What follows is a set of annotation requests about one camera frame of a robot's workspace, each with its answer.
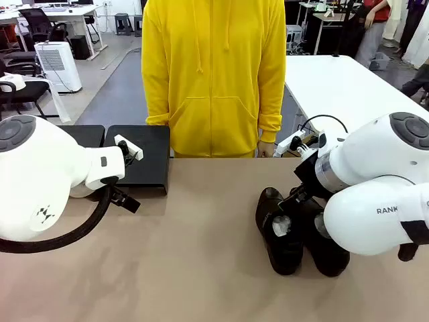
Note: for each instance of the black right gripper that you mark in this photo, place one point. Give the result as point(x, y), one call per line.
point(311, 171)

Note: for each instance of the black leather dress shoe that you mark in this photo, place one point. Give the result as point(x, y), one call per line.
point(285, 251)
point(328, 258)

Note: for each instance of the person's left forearm yellow sleeve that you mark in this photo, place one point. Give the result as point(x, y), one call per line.
point(271, 114)

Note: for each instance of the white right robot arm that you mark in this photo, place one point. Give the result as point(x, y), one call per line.
point(368, 151)

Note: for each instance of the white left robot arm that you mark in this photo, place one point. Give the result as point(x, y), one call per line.
point(33, 174)

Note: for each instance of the person's right forearm yellow sleeve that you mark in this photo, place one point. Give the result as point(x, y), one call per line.
point(155, 104)

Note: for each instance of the person's left hand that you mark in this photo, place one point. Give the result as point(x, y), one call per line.
point(266, 150)

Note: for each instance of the white paper shoe stuffing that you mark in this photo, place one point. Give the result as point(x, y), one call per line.
point(320, 224)
point(281, 226)

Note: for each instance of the large white table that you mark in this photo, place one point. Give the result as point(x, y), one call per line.
point(335, 87)

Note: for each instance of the white dehumidifier unit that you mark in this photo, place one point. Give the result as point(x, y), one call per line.
point(60, 73)

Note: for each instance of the person torso in yellow hoodie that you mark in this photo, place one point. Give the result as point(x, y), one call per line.
point(214, 67)

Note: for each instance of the black computer tower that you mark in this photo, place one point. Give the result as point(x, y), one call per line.
point(80, 47)

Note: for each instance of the white computer case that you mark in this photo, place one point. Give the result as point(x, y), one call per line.
point(295, 37)

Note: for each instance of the grey plastic bin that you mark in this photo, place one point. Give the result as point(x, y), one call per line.
point(380, 61)

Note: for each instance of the person in dark clothes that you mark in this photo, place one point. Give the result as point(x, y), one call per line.
point(415, 84)

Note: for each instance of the black desk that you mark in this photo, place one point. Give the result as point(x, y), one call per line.
point(330, 30)

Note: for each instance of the grey plastic stool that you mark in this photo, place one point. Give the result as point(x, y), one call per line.
point(122, 21)
point(138, 25)

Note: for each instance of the person in red top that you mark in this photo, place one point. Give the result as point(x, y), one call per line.
point(372, 33)

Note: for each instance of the white office desk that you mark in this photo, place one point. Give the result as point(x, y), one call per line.
point(67, 11)

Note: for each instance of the black mesh office chair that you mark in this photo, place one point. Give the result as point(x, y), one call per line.
point(37, 23)

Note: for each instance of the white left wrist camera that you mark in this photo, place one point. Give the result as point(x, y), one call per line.
point(135, 151)

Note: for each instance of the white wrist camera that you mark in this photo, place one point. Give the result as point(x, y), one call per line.
point(288, 141)
point(135, 151)

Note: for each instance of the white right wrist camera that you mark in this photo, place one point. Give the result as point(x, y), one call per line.
point(288, 141)

